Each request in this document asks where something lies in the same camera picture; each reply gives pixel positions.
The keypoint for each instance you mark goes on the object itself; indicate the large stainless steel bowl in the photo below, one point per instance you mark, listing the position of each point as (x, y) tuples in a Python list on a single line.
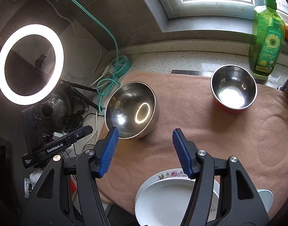
[(133, 109)]

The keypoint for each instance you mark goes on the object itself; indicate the white plate grey leaf pattern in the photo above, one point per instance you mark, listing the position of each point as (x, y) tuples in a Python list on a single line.
[(163, 202)]

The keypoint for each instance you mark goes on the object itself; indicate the red steel-lined bowl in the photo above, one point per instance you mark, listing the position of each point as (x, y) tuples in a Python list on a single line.
[(233, 88)]

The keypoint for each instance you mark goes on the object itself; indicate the floral pink white plate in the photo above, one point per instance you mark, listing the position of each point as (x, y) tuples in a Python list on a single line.
[(166, 174)]

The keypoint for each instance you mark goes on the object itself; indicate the white ring light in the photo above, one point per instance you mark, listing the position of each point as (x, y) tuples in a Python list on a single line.
[(54, 40)]

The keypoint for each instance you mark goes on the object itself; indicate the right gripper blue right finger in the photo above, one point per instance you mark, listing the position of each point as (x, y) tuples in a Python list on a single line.
[(182, 153)]

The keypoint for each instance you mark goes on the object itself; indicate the teal cable reel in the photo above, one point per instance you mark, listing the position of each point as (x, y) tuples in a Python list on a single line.
[(122, 67)]

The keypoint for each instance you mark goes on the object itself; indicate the small white ceramic bowl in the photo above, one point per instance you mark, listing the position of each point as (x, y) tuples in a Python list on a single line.
[(267, 198)]

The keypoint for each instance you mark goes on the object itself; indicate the window frame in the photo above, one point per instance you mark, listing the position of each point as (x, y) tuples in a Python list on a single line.
[(204, 19)]

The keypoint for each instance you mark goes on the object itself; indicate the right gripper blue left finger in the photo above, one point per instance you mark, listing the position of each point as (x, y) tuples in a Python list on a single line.
[(105, 151)]

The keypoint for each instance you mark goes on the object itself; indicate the green dish soap bottle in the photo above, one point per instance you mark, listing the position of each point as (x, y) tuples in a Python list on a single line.
[(268, 34)]

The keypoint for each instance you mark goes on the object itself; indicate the pink towel mat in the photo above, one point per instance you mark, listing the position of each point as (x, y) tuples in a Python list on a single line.
[(257, 136)]

